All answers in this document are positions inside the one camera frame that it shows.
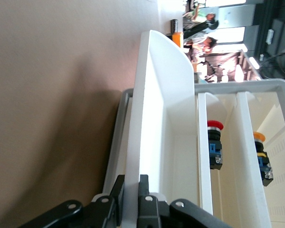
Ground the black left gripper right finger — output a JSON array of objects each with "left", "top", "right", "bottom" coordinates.
[{"left": 137, "top": 175, "right": 168, "bottom": 228}]

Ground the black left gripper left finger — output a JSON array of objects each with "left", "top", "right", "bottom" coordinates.
[{"left": 85, "top": 174, "right": 126, "bottom": 228}]

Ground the white lowest drawer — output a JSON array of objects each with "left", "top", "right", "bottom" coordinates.
[{"left": 126, "top": 29, "right": 196, "bottom": 228}]

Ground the white drawer with red button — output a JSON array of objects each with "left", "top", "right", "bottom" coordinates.
[{"left": 196, "top": 92, "right": 238, "bottom": 216}]

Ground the red push button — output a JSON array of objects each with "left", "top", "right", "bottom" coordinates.
[{"left": 206, "top": 120, "right": 225, "bottom": 171}]

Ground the white drawer with yellow button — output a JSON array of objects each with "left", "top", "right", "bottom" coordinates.
[{"left": 236, "top": 91, "right": 285, "bottom": 228}]

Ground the yellow push button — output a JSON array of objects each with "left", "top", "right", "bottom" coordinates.
[{"left": 252, "top": 132, "right": 274, "bottom": 188}]

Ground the white drawer cabinet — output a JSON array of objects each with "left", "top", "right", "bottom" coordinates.
[{"left": 102, "top": 78, "right": 285, "bottom": 228}]

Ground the orange button box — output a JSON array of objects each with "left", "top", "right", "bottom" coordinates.
[{"left": 170, "top": 31, "right": 184, "bottom": 48}]

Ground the background person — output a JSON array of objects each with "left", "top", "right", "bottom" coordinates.
[
  {"left": 183, "top": 32, "right": 220, "bottom": 57},
  {"left": 181, "top": 5, "right": 217, "bottom": 32}
]

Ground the small black electrical component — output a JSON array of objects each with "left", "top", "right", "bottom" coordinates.
[{"left": 170, "top": 19, "right": 180, "bottom": 33}]

